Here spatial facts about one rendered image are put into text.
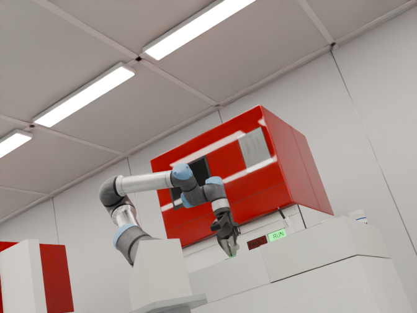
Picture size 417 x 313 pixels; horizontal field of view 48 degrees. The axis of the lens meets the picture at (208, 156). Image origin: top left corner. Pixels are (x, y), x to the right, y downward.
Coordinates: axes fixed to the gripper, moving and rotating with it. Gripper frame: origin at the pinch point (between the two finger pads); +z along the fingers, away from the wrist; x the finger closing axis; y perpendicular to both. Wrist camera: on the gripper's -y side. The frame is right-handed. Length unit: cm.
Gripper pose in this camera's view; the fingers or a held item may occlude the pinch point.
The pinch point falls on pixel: (231, 255)
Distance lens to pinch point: 198.8
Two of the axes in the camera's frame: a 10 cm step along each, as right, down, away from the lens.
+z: 2.5, 9.0, -3.7
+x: -8.2, 4.0, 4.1
